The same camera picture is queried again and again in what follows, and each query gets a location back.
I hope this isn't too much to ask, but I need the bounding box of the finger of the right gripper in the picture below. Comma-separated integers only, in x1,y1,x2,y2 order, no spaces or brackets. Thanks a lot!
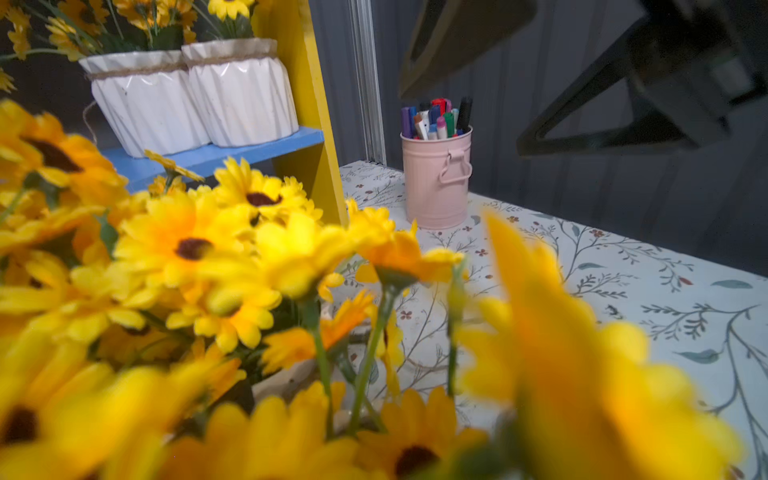
398,0,538,99

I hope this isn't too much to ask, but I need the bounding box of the yellow wooden shelf unit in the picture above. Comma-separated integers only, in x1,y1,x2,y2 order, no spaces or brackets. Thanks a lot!
108,1,347,224

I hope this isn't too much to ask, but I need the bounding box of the pink bucket with pens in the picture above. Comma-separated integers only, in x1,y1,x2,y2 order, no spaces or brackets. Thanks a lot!
400,96,473,230

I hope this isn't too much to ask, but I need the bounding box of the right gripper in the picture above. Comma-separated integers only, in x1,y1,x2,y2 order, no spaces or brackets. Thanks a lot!
517,1,767,157

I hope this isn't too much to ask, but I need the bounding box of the floral patterned table mat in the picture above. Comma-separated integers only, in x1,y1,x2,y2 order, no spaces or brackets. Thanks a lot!
340,161,767,479

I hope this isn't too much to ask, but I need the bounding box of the shelf sunflower pot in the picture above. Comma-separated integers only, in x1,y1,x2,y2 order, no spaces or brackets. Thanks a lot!
0,0,211,160
182,1,299,148
1,99,462,375
0,209,745,480

